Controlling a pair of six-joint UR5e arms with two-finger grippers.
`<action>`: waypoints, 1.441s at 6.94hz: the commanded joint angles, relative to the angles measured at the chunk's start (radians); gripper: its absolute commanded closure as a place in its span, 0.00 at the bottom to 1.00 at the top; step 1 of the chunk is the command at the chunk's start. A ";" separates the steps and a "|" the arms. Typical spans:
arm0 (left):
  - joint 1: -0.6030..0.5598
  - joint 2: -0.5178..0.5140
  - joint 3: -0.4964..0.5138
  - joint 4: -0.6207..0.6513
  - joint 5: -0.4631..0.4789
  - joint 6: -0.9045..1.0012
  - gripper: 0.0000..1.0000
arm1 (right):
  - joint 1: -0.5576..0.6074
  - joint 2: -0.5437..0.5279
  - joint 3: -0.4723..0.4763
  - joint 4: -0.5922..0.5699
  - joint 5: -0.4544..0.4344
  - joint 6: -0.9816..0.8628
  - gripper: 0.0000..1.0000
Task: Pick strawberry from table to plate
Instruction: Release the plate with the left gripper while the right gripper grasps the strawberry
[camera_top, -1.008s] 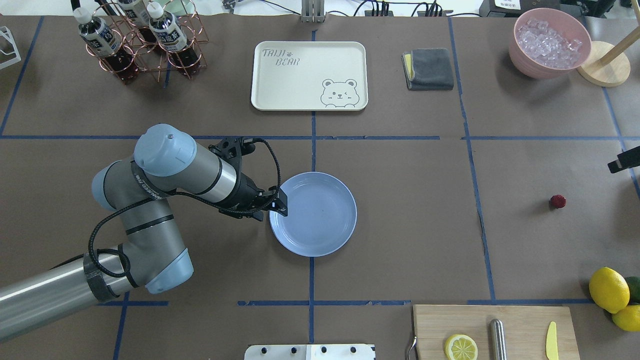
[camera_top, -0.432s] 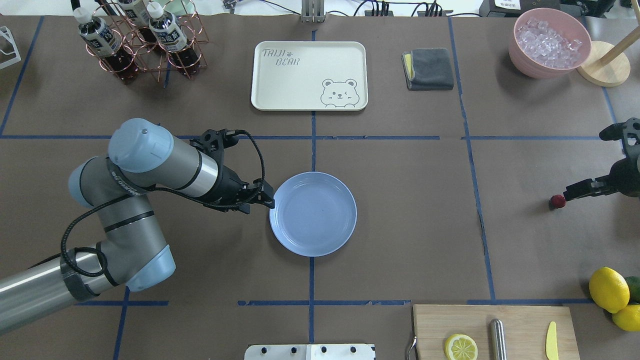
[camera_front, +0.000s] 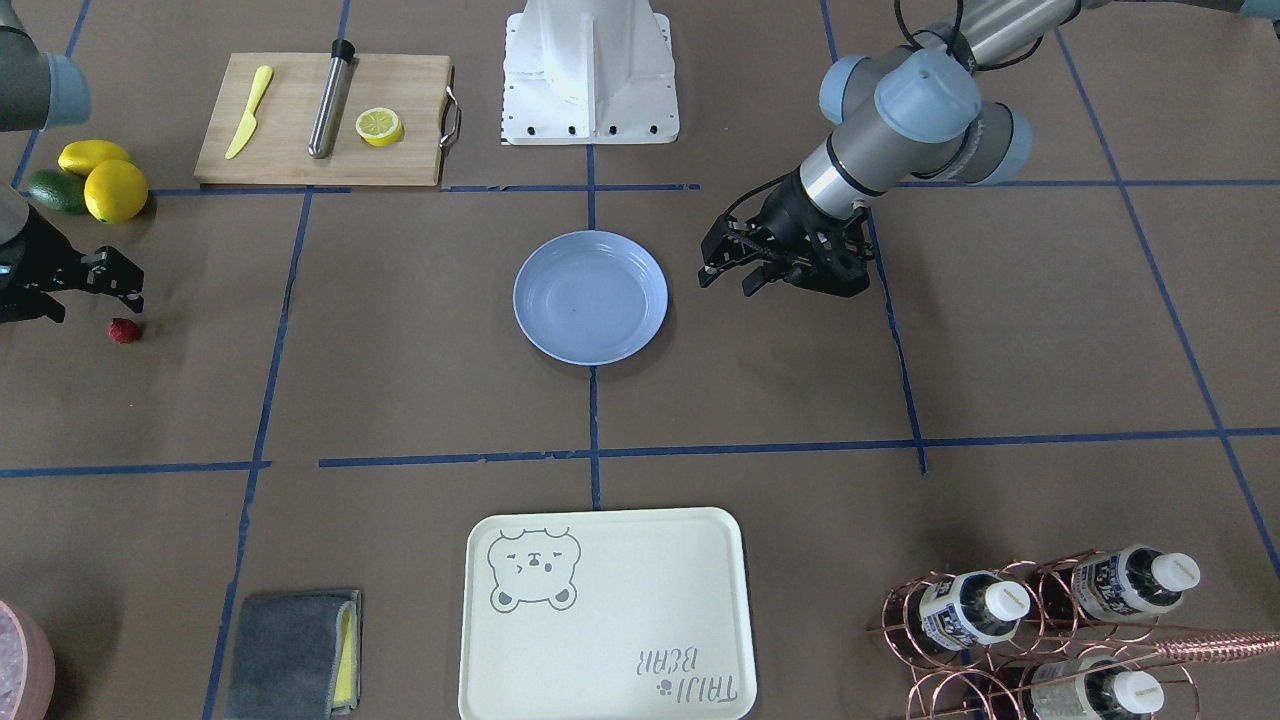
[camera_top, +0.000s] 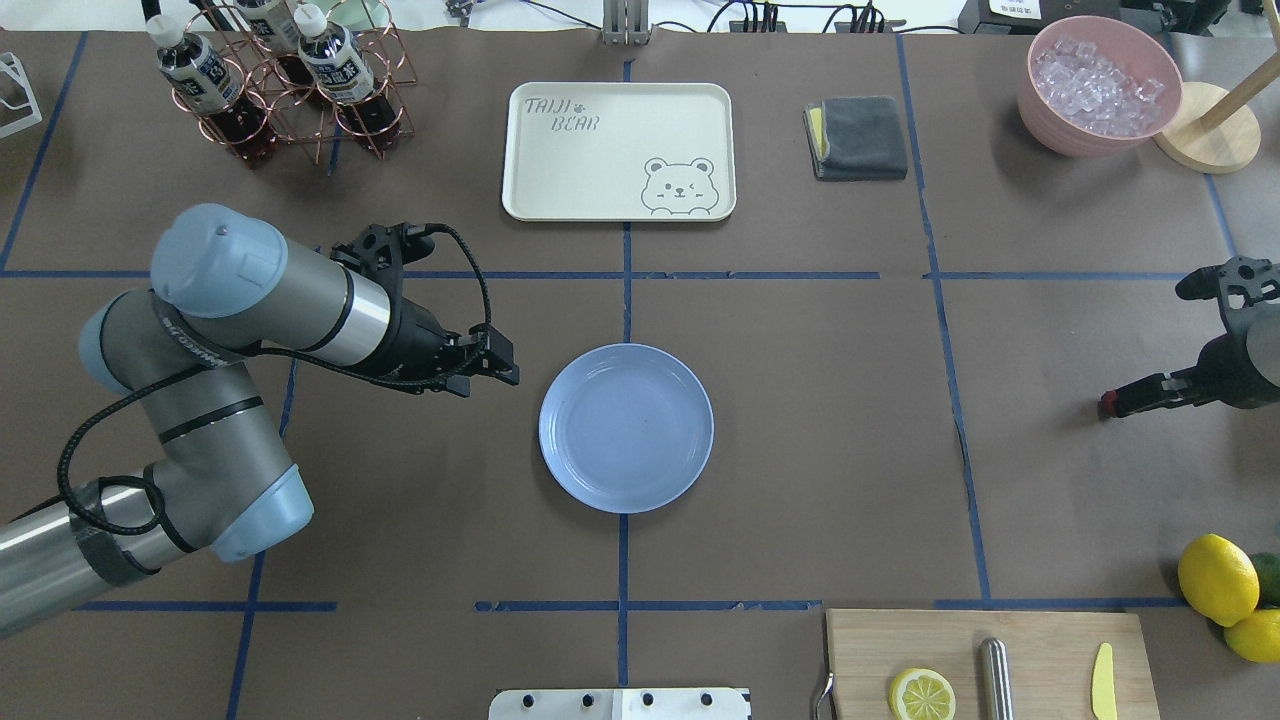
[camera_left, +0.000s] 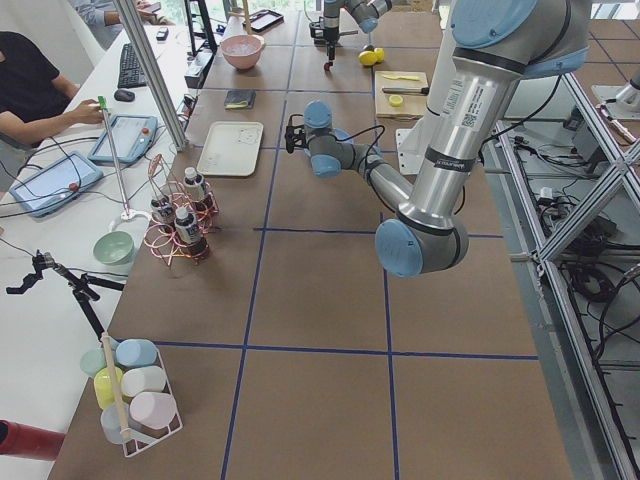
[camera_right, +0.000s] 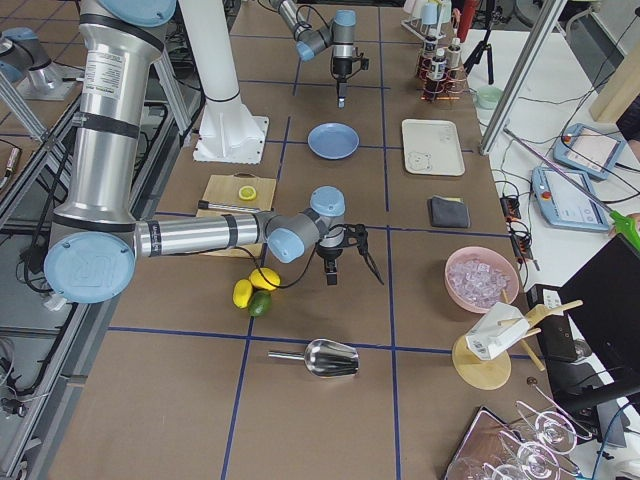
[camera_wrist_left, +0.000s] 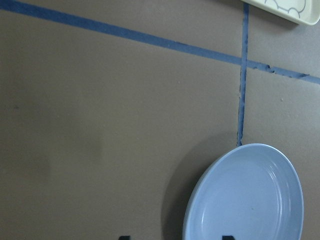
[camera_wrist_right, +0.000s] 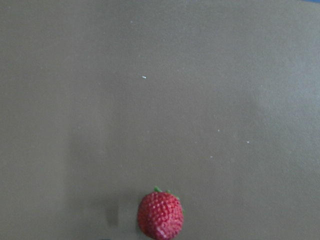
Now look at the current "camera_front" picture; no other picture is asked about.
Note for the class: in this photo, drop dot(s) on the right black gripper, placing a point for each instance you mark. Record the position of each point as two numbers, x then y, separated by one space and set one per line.
38 262

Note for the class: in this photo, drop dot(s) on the small yellow lemon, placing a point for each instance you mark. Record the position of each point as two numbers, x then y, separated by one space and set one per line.
81 157

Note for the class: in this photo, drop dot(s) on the copper wire bottle rack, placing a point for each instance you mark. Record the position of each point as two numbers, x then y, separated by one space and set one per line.
973 684

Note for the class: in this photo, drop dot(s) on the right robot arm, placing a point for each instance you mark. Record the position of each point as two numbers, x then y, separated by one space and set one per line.
39 90

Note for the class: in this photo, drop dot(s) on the steel knife handle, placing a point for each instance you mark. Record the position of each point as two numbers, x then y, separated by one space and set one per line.
330 109

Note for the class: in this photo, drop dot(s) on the large yellow lemon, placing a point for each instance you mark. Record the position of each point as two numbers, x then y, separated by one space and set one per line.
116 191

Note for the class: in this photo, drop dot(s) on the pink bowl of ice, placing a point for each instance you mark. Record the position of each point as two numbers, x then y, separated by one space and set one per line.
29 670

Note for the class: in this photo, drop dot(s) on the yellow plastic knife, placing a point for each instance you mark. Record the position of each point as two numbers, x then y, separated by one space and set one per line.
248 122

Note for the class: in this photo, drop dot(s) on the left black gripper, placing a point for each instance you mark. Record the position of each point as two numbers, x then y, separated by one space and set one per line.
786 214

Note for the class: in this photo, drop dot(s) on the blue round plate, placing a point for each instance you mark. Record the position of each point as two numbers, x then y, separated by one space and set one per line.
590 298

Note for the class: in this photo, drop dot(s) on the cream bear tray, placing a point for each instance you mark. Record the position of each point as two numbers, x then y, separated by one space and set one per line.
627 614

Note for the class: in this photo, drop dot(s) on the tea bottle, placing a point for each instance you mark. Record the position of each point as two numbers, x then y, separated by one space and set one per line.
1096 687
1137 582
979 608

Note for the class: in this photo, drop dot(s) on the half lemon slice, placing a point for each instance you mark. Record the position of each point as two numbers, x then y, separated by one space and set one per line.
379 127

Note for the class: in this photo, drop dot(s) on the grey folded cloth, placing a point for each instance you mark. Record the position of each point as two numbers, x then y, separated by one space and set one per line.
297 656

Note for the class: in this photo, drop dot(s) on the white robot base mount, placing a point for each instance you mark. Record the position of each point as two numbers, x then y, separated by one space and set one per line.
588 73

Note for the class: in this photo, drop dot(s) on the tea bottle front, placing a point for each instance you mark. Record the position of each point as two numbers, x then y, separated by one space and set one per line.
979 608
1096 687

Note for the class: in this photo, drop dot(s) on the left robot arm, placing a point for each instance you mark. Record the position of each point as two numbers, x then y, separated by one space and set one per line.
915 111

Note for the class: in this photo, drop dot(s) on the green lime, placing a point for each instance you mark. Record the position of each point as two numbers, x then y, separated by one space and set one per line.
59 191

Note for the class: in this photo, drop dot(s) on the tea bottle back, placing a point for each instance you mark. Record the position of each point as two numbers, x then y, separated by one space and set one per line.
1137 582

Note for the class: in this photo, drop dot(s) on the red strawberry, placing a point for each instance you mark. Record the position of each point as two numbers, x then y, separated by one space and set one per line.
124 331

